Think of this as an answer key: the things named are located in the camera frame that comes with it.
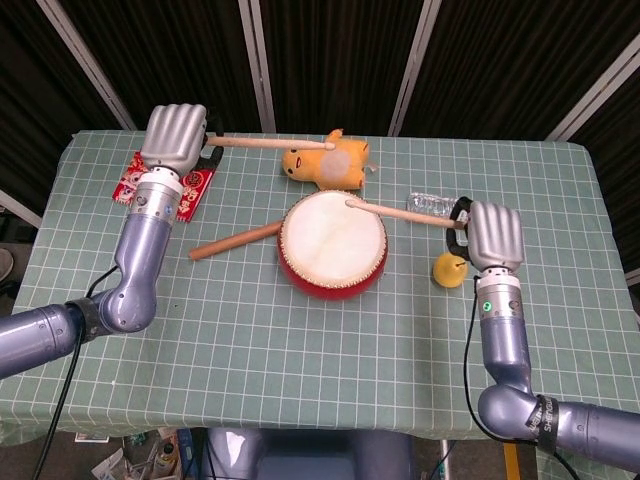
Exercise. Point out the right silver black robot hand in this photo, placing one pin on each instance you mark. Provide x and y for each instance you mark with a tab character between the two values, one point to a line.
497	240

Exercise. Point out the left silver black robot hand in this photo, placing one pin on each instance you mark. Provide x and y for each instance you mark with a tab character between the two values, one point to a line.
172	135

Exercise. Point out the pale wooden drumstick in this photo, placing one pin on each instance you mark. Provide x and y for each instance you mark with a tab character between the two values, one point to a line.
405	212
270	143

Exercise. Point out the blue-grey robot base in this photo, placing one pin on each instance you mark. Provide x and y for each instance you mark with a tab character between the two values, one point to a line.
310	455

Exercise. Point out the red spiral notebook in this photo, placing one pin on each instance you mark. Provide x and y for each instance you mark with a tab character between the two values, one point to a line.
197	187

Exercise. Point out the yellow pear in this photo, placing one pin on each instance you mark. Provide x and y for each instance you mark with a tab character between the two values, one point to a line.
449	272

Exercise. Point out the clear plastic water bottle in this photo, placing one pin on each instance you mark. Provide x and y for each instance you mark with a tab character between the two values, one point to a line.
430	204

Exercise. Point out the thick brown wooden rod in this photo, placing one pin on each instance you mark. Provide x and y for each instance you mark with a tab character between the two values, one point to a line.
230	242

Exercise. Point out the yellow plush toy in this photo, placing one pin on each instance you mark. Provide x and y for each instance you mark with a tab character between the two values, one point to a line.
305	165

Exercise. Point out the red drum white skin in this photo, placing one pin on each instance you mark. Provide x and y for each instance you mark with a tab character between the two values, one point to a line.
332	240

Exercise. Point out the green checked tablecloth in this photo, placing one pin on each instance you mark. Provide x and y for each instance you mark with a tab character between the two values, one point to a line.
280	360

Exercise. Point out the box of clutter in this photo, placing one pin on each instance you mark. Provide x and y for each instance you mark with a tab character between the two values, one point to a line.
145	457

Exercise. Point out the white partition post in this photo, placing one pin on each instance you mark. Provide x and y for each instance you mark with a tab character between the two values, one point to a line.
85	65
257	65
595	92
415	65

